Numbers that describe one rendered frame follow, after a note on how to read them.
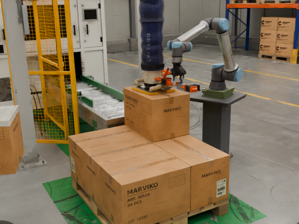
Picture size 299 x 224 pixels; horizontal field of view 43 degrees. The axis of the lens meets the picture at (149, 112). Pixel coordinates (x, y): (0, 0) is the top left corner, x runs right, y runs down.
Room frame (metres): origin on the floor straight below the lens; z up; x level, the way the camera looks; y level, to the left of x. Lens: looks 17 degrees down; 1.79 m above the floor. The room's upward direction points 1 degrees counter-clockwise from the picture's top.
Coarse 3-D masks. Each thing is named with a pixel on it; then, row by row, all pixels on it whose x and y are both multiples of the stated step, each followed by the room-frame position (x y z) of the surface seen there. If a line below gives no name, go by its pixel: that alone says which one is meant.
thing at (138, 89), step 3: (132, 87) 3.64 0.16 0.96; (135, 87) 3.61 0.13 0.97; (138, 87) 3.61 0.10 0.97; (138, 90) 3.52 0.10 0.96; (141, 90) 3.49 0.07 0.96; (144, 90) 3.47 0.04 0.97; (147, 90) 3.45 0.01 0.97; (144, 93) 3.43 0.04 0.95; (147, 93) 3.39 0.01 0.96; (150, 93) 3.36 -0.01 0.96; (153, 93) 3.37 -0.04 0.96; (156, 93) 3.39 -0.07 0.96
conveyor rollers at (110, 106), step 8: (80, 88) 5.49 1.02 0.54; (88, 88) 5.46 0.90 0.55; (96, 88) 5.44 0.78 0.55; (88, 96) 4.98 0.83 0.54; (96, 96) 4.95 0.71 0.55; (104, 96) 4.99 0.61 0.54; (112, 96) 4.96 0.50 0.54; (96, 104) 4.56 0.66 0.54; (104, 104) 4.53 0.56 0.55; (112, 104) 4.56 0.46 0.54; (120, 104) 4.52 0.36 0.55; (104, 112) 4.22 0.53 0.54; (112, 112) 4.18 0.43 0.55; (120, 112) 4.22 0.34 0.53
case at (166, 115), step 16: (128, 96) 3.63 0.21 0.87; (144, 96) 3.34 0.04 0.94; (160, 96) 3.32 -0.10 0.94; (176, 96) 3.32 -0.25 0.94; (128, 112) 3.64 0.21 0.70; (144, 112) 3.34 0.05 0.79; (160, 112) 3.24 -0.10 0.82; (176, 112) 3.32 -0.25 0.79; (144, 128) 3.35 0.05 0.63; (160, 128) 3.24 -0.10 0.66; (176, 128) 3.32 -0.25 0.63
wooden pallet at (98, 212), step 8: (72, 176) 3.40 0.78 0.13; (72, 184) 3.42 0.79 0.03; (80, 184) 3.19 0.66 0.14; (80, 192) 3.26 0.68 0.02; (88, 200) 3.10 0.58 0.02; (224, 200) 2.85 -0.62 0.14; (96, 208) 2.85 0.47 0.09; (200, 208) 2.76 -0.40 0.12; (208, 208) 2.77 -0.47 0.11; (216, 208) 2.86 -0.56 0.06; (224, 208) 2.85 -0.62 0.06; (104, 216) 2.83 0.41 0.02; (176, 216) 2.61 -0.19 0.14; (184, 216) 2.65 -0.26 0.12
